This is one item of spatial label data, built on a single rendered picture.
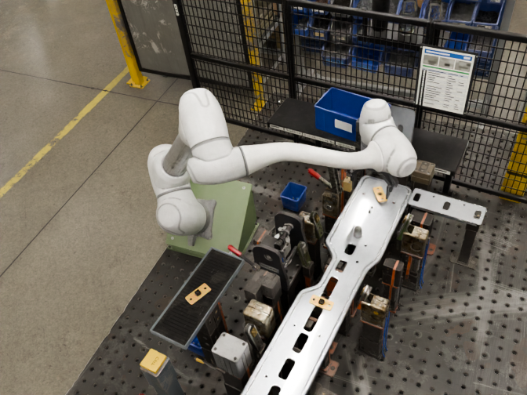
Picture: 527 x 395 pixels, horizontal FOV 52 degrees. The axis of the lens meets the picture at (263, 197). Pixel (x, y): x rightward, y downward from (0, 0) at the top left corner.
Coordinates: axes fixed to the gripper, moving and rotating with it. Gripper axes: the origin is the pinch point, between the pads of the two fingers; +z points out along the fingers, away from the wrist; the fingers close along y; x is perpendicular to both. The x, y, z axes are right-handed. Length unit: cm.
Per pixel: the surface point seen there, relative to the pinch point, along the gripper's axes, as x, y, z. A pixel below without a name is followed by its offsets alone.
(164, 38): 151, -228, 64
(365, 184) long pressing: 14.0, -7.1, 13.2
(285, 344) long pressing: -67, -4, 13
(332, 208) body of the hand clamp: -2.7, -15.3, 15.1
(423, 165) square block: 27.9, 12.5, 7.4
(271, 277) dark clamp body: -49, -18, 5
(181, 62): 153, -218, 84
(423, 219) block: 6.7, 20.2, 15.1
